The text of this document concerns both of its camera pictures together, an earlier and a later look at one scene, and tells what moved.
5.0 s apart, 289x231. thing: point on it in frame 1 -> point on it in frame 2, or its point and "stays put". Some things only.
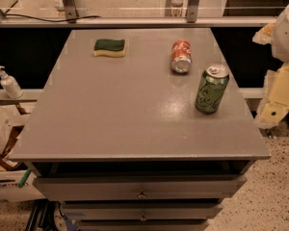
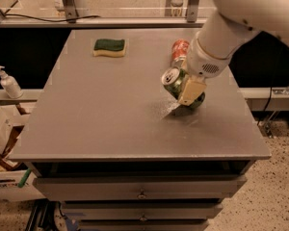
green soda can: x=212 y=89 -> x=173 y=79
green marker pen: x=24 y=177 stays put
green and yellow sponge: x=109 y=47 stays put
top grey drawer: x=141 y=188 stays put
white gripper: x=287 y=36 -> x=201 y=61
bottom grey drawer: x=144 y=225 stays put
